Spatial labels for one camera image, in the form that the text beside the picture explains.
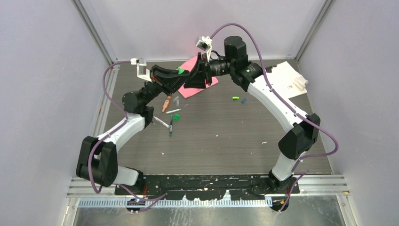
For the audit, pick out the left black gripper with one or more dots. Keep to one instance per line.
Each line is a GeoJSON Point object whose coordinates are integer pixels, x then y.
{"type": "Point", "coordinates": [170, 80]}

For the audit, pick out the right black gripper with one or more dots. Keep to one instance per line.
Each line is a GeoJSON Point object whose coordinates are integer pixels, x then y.
{"type": "Point", "coordinates": [201, 71]}

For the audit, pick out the green highlighter cap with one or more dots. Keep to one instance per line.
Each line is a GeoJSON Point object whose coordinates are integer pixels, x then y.
{"type": "Point", "coordinates": [180, 70]}

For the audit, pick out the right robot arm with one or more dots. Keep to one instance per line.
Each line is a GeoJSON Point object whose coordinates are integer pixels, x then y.
{"type": "Point", "coordinates": [301, 128]}

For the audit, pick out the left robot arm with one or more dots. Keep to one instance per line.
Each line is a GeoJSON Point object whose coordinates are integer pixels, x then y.
{"type": "Point", "coordinates": [98, 162]}

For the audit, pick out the clear pen cap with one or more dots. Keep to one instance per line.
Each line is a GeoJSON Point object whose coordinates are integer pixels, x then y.
{"type": "Point", "coordinates": [176, 100]}

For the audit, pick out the green gel pen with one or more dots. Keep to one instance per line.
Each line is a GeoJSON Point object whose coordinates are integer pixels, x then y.
{"type": "Point", "coordinates": [171, 127]}

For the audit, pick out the pink cloth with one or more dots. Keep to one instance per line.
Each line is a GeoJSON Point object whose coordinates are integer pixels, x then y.
{"type": "Point", "coordinates": [189, 92]}

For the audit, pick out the orange highlighter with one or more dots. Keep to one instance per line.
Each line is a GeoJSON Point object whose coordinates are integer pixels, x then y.
{"type": "Point", "coordinates": [166, 103]}

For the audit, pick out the white blue marker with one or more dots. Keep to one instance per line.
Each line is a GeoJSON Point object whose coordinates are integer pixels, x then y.
{"type": "Point", "coordinates": [161, 122]}

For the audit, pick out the white cloth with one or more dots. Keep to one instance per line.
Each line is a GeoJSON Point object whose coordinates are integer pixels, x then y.
{"type": "Point", "coordinates": [286, 80]}

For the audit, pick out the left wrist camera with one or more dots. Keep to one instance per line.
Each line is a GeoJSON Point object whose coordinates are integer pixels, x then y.
{"type": "Point", "coordinates": [142, 71]}

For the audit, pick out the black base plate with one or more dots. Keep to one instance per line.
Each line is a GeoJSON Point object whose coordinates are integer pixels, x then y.
{"type": "Point", "coordinates": [206, 187]}

